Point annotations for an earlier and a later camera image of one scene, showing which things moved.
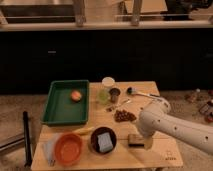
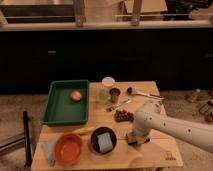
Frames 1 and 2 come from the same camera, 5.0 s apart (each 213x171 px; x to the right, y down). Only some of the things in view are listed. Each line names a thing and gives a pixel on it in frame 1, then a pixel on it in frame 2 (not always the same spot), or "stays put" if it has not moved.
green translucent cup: (103, 96) stays put
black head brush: (134, 91) stays put
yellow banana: (84, 131) stays put
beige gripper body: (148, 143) -> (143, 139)
